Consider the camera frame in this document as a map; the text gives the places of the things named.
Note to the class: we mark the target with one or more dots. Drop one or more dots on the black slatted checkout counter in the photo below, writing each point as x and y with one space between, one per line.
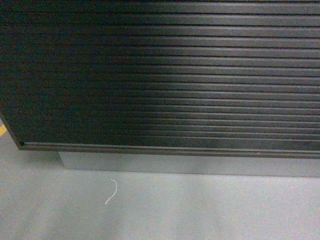
222 87

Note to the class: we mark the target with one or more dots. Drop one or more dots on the white string scrap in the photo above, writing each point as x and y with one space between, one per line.
115 191

